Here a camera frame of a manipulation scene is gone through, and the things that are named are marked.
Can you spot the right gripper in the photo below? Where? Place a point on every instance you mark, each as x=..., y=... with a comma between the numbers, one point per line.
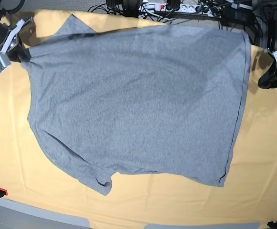
x=16, y=51

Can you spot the grey t-shirt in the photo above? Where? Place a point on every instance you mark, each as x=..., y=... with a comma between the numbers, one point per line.
x=159, y=99

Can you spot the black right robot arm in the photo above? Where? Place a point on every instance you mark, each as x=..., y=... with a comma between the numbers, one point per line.
x=8, y=13

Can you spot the black power adapter box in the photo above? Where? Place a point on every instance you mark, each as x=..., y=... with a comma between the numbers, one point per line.
x=238, y=16

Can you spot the white power strip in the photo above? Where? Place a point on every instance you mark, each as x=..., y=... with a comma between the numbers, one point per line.
x=159, y=9

